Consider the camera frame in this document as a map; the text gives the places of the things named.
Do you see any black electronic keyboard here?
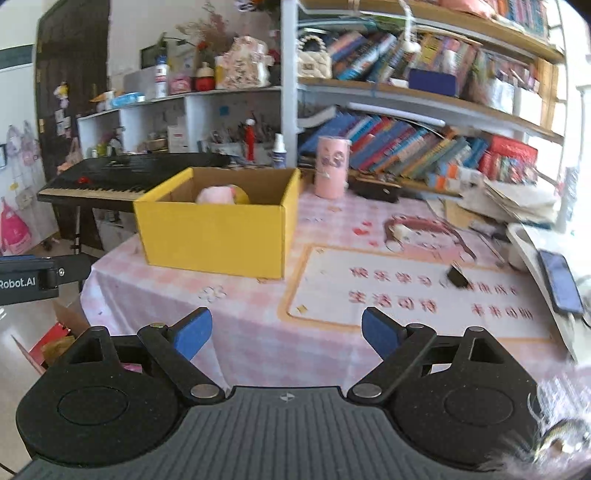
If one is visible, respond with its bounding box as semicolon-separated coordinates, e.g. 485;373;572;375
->
37;154;232;213

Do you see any white printed desk mat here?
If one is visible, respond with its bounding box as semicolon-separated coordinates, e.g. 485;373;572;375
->
279;244;555;342

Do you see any dark blue box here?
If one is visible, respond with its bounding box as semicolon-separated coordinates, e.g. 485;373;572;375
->
409;68;458;97

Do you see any red printed box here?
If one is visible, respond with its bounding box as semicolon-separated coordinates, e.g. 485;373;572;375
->
480;136;539;183

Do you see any white cubby shelf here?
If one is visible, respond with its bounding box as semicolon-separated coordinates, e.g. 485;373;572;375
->
76;85;282;155

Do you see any floral pink gift bag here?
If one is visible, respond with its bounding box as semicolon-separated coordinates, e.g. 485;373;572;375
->
215;36;271;89

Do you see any white quilted handbag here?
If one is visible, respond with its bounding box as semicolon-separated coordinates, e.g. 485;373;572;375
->
297;36;332;79

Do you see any white desk lamp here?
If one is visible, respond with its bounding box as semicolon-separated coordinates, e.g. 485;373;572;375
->
398;0;422;52

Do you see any stack of papers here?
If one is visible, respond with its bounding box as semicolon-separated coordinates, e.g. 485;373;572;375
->
462;178;561;227

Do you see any white box red label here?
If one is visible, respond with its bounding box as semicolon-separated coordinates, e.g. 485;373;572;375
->
167;124;188;153

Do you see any pink printed cup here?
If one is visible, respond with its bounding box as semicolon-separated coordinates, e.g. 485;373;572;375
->
314;135;352;200

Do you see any black binder clip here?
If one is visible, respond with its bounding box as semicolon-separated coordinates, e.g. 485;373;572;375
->
445;262;469;289

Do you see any yellow cardboard box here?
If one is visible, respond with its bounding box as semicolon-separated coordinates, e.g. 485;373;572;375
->
133;167;302;280

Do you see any tall wooden bookshelf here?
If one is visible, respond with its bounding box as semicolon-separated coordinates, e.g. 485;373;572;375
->
281;0;568;185

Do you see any dried flower bouquet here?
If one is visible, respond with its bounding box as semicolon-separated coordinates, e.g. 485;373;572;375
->
178;2;241;56

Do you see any pink plush toy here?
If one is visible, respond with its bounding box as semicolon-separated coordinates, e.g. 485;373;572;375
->
196;185;236;205

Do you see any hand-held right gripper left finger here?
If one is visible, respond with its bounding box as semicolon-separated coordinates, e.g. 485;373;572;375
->
69;307;227;403

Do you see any row of colourful books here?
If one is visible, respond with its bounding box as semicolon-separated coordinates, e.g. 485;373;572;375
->
300;111;490;181

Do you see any pink checked desktop tablecloth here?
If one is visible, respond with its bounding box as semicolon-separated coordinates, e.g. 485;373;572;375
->
81;180;578;398

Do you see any slanted row of books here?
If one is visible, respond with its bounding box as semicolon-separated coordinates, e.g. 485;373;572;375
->
330;30;481;86

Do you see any black keyboard stand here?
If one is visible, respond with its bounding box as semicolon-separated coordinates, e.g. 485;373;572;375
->
69;205;86;254

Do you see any black case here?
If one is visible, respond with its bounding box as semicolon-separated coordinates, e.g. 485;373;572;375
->
348;178;402;204

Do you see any dark wooden door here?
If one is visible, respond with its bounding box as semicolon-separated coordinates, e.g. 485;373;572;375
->
36;0;110;250

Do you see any black smartphone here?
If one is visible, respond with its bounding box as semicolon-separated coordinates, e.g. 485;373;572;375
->
538;249;585;315

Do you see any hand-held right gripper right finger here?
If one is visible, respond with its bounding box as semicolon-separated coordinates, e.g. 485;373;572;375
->
346;307;515;402

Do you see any red cardboard carton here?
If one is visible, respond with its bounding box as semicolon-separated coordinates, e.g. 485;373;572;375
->
11;302;90;370

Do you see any white bottle blue cap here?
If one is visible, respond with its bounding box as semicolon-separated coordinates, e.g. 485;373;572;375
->
154;55;169;99

